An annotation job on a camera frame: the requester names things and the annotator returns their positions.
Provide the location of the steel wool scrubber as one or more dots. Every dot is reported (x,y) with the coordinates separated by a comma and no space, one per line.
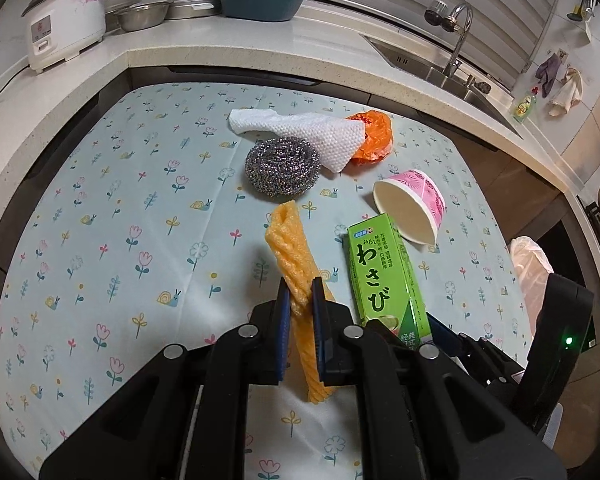
(282,165)

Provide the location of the white paper towel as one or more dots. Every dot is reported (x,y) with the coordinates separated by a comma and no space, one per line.
(325,135)

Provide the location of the flat steel pan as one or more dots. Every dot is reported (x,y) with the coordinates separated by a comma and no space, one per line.
(195,7)

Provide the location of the small steel bowl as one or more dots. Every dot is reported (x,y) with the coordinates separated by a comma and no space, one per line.
(142,16)

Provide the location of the white bin with plastic liner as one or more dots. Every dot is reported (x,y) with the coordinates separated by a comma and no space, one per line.
(527,270)

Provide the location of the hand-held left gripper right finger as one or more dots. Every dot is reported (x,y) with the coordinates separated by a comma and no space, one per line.
(319,330)

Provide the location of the white hanging rag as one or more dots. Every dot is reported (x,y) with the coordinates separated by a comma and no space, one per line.
(567,92)

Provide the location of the blue plastic basin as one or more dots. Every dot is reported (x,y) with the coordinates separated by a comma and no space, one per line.
(260,7)

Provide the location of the white kitchen counter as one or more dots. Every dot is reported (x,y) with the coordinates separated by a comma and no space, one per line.
(280,45)

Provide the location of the dark scouring pad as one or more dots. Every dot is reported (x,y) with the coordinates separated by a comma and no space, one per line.
(481,87)

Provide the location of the green dish soap bottle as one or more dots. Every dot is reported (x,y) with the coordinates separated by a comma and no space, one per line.
(525,106)

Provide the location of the stainless steel sink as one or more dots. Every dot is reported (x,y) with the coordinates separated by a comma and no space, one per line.
(460,87)

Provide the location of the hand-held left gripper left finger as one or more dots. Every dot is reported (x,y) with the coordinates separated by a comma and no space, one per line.
(281,330)

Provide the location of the hanging yellow green tool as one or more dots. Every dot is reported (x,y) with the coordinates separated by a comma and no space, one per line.
(582,10)

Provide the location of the brown base cabinet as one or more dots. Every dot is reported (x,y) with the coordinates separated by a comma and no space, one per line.
(510,190)

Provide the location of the white rice cooker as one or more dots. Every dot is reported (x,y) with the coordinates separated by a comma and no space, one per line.
(65,25)

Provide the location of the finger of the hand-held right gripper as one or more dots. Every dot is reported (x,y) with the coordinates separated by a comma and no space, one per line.
(440,332)

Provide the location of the chrome kitchen faucet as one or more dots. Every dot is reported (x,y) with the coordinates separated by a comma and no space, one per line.
(457,35)

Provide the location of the grey hanging rag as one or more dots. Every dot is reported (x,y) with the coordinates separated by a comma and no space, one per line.
(549,72)

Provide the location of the narrow orange foam net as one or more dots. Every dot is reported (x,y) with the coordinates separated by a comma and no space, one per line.
(287,240)

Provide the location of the pink patterned paper cup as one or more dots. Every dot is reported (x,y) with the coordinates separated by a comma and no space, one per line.
(410,210)

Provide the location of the green cardboard box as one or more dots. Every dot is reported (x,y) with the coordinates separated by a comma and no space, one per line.
(380,280)

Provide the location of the orange plastic wrapper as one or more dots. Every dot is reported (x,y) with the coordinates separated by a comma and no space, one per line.
(377,135)

